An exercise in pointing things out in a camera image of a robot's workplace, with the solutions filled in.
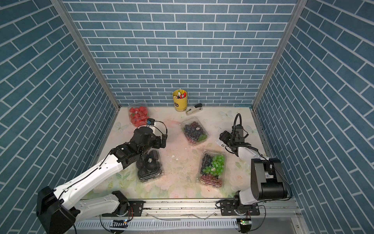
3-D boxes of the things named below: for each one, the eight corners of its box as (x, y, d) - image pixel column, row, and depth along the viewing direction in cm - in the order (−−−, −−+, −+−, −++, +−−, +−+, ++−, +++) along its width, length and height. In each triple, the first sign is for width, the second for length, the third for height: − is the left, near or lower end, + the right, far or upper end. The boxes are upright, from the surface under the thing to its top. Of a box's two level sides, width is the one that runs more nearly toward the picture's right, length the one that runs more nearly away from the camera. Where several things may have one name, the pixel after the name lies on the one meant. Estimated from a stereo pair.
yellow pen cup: (173, 113, 120) (171, 98, 108) (175, 104, 127) (173, 89, 115) (186, 113, 120) (186, 98, 108) (187, 104, 127) (186, 89, 115)
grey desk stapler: (188, 116, 115) (187, 114, 112) (184, 112, 118) (184, 109, 115) (203, 109, 121) (204, 106, 118) (200, 105, 124) (200, 102, 121)
